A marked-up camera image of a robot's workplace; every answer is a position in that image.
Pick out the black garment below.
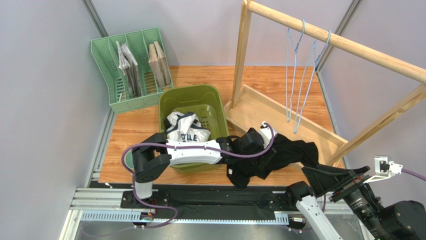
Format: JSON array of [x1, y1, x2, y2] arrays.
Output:
[[227, 134, 320, 189]]

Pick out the white tank top navy trim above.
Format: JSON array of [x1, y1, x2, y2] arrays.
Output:
[[165, 111, 211, 143]]

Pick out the light blue wire hanger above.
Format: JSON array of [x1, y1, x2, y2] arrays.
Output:
[[285, 19, 306, 123], [293, 30, 332, 134]]

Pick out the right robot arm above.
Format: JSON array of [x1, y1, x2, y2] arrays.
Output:
[[285, 164, 426, 240]]

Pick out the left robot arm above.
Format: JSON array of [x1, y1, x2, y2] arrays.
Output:
[[127, 125, 277, 200]]

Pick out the wooden clothes rack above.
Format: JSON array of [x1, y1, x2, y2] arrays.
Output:
[[224, 0, 426, 166]]

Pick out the olive green plastic basket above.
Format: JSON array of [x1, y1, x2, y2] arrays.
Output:
[[159, 84, 230, 174]]

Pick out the teal green cup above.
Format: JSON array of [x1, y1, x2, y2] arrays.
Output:
[[125, 154, 134, 171]]

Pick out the brown wooden boards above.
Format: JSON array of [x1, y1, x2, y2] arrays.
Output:
[[148, 41, 172, 88]]

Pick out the mint green file organizer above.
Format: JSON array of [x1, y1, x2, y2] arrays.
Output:
[[90, 27, 174, 114]]

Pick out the folded newspapers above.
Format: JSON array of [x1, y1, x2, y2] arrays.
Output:
[[116, 41, 142, 98]]

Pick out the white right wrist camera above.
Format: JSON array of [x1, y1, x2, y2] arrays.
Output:
[[364, 155, 403, 184]]

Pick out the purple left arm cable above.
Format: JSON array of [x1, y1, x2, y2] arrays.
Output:
[[120, 122, 276, 229]]

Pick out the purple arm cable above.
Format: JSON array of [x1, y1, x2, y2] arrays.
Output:
[[400, 168, 426, 182], [120, 122, 276, 229]]

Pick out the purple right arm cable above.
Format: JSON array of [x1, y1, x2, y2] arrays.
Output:
[[400, 168, 426, 182]]

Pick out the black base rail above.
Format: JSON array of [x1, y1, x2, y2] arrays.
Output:
[[88, 179, 354, 222]]

